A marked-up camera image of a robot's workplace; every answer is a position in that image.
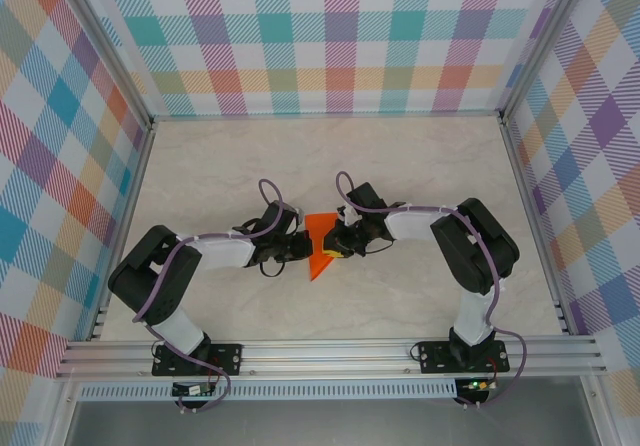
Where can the grey metal panel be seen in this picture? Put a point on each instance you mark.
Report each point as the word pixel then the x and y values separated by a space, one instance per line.
pixel 325 426

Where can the small black circuit board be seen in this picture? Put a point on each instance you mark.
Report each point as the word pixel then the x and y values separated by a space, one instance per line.
pixel 190 390

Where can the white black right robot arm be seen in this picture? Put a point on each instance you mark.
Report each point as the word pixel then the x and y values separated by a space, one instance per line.
pixel 410 226

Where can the small lit circuit board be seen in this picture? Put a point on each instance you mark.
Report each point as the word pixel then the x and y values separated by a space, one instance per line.
pixel 477 385

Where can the long aluminium mounting rail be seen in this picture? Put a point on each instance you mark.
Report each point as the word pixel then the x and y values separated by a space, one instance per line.
pixel 325 358

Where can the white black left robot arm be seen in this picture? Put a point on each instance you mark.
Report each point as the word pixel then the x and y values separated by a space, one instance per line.
pixel 222 251

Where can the aluminium side rail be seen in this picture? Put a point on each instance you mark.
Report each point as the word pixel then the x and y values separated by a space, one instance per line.
pixel 535 216
pixel 132 201

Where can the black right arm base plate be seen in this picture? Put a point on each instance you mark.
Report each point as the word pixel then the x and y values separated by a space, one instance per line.
pixel 432 356

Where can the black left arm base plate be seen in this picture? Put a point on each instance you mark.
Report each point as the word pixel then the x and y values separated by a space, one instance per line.
pixel 230 358

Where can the thin aluminium rear rail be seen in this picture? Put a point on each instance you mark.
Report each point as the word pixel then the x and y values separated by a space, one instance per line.
pixel 325 115

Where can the slanted aluminium frame post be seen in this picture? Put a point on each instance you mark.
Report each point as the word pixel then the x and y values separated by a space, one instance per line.
pixel 542 41
pixel 107 51

